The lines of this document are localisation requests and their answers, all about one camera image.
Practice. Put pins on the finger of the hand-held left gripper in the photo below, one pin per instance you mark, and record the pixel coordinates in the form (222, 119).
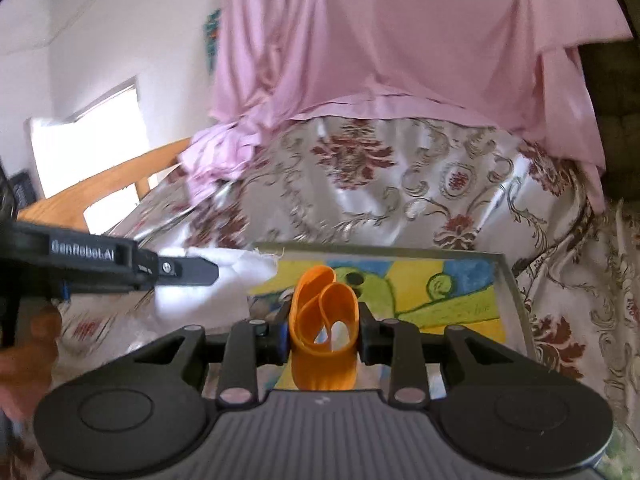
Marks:
(180, 271)

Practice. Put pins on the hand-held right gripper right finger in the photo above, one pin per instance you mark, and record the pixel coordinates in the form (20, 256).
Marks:
(367, 345)

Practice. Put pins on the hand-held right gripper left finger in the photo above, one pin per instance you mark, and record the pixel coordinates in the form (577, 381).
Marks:
(280, 345)

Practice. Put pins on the plain white cloth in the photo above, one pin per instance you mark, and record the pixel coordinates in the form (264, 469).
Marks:
(220, 290)

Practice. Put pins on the grey tray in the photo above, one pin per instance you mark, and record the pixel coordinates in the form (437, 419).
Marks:
(515, 310)

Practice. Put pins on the person's left hand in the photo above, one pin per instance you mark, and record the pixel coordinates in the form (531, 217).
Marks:
(40, 330)

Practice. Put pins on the window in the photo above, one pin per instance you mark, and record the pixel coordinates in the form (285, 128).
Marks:
(90, 135)

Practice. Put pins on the floral bedspread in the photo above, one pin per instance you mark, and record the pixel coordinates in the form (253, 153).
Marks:
(400, 185)

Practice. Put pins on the pink sheet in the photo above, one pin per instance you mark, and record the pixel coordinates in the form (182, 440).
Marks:
(400, 35)

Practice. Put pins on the wooden bed rail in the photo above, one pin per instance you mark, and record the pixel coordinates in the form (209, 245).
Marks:
(100, 190)

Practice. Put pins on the colourful wall poster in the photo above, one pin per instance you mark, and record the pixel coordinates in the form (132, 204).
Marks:
(212, 45)

